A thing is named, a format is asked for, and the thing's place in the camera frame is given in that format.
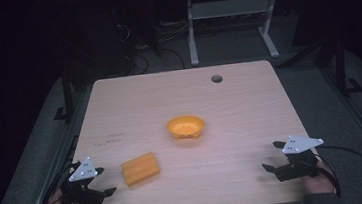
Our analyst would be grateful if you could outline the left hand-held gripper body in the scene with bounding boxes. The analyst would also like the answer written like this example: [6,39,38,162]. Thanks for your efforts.
[56,155,108,204]

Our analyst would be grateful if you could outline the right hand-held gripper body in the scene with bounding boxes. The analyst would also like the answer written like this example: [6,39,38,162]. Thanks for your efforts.
[271,132,328,183]

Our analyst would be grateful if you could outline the orange ridged block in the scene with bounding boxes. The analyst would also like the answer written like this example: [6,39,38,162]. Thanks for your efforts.
[119,150,163,188]

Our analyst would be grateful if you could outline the person's right hand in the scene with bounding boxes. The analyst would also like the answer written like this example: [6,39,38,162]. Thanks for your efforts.
[299,159,338,197]

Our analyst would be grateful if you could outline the black metal stand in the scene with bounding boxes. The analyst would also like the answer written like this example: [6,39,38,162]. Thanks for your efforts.
[48,62,79,126]
[331,35,362,98]

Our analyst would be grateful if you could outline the orange bowl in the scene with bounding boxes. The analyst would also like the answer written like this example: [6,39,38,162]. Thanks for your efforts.
[164,113,208,144]

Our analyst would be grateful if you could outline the aluminium frame rail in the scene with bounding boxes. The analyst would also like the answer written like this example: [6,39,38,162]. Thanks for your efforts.
[9,86,104,204]
[317,63,362,189]

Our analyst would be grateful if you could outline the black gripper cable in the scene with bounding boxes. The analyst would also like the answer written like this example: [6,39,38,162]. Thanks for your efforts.
[31,161,85,204]
[313,141,362,201]

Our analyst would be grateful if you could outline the black floor cable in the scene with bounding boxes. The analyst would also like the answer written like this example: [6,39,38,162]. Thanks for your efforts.
[126,43,187,77]

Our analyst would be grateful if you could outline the white metal table frame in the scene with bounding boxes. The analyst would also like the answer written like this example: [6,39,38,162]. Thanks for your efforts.
[183,0,287,68]

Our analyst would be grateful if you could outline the white floor cable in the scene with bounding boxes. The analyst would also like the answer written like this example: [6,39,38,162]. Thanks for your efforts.
[155,19,191,46]

